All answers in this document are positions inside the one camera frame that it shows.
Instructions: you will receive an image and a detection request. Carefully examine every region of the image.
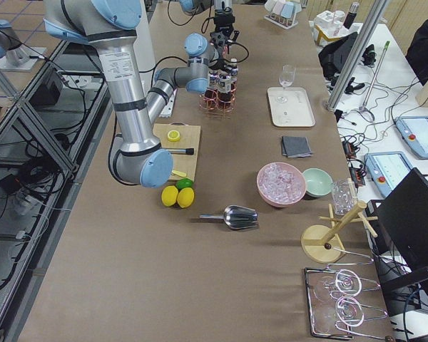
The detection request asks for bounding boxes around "white cup rack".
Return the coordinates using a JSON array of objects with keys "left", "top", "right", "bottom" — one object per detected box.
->
[{"left": 264, "top": 12, "right": 299, "bottom": 30}]

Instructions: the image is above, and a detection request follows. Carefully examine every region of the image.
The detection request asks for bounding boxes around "pink cup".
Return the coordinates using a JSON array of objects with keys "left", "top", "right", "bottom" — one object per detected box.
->
[{"left": 272, "top": 0, "right": 285, "bottom": 16}]

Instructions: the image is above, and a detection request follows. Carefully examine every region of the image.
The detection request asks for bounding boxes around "copper wire bottle basket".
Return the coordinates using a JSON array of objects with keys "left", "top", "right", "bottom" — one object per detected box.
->
[{"left": 198, "top": 53, "right": 238, "bottom": 117}]

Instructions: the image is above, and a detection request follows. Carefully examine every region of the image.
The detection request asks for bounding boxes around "aluminium frame post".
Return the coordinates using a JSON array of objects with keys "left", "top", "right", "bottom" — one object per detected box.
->
[{"left": 326, "top": 0, "right": 389, "bottom": 112}]

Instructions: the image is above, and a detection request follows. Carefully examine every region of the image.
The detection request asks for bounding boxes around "green bowl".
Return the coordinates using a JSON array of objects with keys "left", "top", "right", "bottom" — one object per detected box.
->
[{"left": 302, "top": 168, "right": 332, "bottom": 198}]

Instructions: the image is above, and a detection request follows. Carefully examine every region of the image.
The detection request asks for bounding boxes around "metal ice scoop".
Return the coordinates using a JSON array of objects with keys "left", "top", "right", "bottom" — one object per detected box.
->
[{"left": 199, "top": 205, "right": 258, "bottom": 230}]

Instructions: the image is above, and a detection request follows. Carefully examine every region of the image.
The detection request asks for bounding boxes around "white cup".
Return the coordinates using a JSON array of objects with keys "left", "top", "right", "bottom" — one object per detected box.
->
[{"left": 265, "top": 0, "right": 276, "bottom": 12}]

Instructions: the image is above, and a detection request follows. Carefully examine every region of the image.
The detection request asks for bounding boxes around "clear wine glass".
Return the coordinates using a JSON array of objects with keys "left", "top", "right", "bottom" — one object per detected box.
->
[{"left": 276, "top": 64, "right": 296, "bottom": 103}]

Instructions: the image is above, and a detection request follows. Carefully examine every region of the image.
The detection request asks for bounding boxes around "clear tumbler glass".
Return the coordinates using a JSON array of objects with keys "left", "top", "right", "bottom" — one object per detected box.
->
[{"left": 331, "top": 179, "right": 356, "bottom": 215}]

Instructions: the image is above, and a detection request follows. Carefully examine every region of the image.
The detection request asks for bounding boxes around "grey folded cloth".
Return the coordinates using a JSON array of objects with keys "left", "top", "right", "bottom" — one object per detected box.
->
[{"left": 281, "top": 136, "right": 312, "bottom": 158}]

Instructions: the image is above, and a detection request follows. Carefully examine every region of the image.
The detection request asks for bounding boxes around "chrome glass rack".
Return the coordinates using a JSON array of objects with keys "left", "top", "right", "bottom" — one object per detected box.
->
[{"left": 303, "top": 252, "right": 394, "bottom": 341}]

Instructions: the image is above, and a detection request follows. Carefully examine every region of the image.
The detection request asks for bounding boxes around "yellow lemon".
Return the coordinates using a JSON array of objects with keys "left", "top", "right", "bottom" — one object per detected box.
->
[
  {"left": 160, "top": 185, "right": 179, "bottom": 207},
  {"left": 177, "top": 187, "right": 195, "bottom": 208}
]

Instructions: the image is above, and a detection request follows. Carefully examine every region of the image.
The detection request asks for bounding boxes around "cream rectangular tray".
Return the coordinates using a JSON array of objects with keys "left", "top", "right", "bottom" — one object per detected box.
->
[{"left": 267, "top": 87, "right": 315, "bottom": 128}]

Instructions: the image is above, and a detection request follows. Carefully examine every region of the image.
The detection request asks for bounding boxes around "half lemon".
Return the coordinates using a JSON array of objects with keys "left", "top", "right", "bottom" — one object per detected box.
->
[{"left": 167, "top": 130, "right": 181, "bottom": 142}]

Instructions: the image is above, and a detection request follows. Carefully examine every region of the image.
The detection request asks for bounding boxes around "wooden cutting board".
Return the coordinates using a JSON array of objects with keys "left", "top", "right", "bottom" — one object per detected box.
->
[{"left": 153, "top": 123, "right": 201, "bottom": 181}]

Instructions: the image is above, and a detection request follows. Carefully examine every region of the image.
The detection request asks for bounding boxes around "black open case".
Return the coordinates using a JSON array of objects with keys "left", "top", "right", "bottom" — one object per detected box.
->
[{"left": 318, "top": 32, "right": 358, "bottom": 80}]

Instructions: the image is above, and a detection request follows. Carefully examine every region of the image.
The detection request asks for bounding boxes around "green lime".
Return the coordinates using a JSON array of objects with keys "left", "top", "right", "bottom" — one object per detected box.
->
[{"left": 175, "top": 177, "right": 193, "bottom": 190}]

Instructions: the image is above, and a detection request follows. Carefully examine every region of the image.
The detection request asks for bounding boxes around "wooden mug tree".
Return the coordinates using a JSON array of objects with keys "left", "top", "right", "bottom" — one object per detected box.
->
[{"left": 301, "top": 179, "right": 377, "bottom": 264}]

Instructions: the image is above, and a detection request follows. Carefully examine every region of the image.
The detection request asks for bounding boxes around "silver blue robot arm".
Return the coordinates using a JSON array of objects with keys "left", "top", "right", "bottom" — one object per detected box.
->
[
  {"left": 179, "top": 0, "right": 240, "bottom": 56},
  {"left": 44, "top": 0, "right": 234, "bottom": 187}
]

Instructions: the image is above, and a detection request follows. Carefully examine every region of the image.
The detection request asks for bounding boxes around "blue cup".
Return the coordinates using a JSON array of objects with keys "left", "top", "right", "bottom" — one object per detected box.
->
[{"left": 280, "top": 1, "right": 295, "bottom": 19}]

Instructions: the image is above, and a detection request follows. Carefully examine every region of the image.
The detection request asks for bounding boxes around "blue teach pendant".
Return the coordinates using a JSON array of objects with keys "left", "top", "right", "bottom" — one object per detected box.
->
[
  {"left": 365, "top": 151, "right": 413, "bottom": 197},
  {"left": 395, "top": 116, "right": 428, "bottom": 159}
]

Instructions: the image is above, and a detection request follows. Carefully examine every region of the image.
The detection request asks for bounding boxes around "white cardboard box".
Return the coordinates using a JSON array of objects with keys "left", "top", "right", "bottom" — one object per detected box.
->
[{"left": 313, "top": 10, "right": 350, "bottom": 46}]

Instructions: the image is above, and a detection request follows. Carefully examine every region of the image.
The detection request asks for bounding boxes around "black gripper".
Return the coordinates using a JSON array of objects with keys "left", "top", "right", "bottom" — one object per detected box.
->
[
  {"left": 210, "top": 9, "right": 240, "bottom": 50},
  {"left": 213, "top": 44, "right": 236, "bottom": 71}
]

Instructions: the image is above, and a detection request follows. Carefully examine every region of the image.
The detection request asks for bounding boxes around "pink bowl with ice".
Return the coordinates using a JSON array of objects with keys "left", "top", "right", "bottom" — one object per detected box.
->
[{"left": 256, "top": 162, "right": 306, "bottom": 207}]

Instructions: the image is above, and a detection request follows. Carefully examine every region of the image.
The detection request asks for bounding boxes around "yellow plastic knife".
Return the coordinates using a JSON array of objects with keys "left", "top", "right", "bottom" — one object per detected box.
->
[{"left": 171, "top": 170, "right": 187, "bottom": 177}]

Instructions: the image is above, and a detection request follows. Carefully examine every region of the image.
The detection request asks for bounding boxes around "black monitor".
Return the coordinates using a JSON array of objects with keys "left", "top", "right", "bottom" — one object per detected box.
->
[{"left": 377, "top": 168, "right": 428, "bottom": 295}]

